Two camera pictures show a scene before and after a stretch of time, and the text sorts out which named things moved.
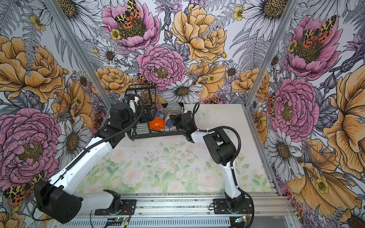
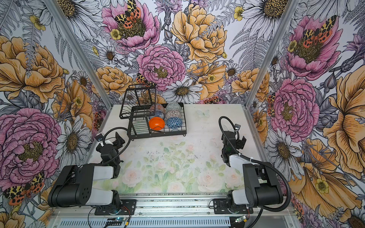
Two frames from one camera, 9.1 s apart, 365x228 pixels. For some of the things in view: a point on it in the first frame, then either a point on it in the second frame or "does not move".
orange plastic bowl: x=157 y=124 does not move
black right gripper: x=175 y=118 -> x=241 y=143
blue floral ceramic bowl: x=159 y=113 does not move
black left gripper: x=150 y=117 -> x=119 y=145
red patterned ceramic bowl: x=160 y=107 does not move
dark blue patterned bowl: x=169 y=123 does not move
